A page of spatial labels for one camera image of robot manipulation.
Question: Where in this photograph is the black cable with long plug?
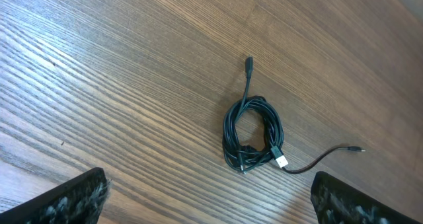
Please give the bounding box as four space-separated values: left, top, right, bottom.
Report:
223 56 285 174

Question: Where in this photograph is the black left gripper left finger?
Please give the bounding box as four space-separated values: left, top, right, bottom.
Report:
1 167 110 224

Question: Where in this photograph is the black cable with USB-A plug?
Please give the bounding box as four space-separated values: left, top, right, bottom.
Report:
221 96 366 174

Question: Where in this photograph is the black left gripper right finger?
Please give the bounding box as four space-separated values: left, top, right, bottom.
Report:
311 171 417 224

